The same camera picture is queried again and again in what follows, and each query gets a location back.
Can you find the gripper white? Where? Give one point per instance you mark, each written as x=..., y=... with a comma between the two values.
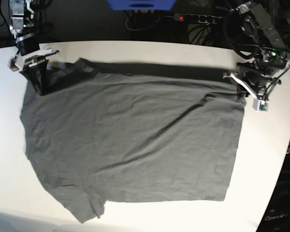
x=254, y=79
x=30, y=54

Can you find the grey T-shirt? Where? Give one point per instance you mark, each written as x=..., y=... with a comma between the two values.
x=132, y=133

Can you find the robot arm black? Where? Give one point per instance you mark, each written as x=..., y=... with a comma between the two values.
x=23, y=20
x=270, y=58

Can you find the black power strip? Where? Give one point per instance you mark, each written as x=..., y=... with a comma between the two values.
x=197, y=18

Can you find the blue box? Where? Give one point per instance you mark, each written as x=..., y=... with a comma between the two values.
x=164, y=5

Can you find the black OpenArm base box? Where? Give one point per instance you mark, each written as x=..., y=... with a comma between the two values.
x=277, y=215

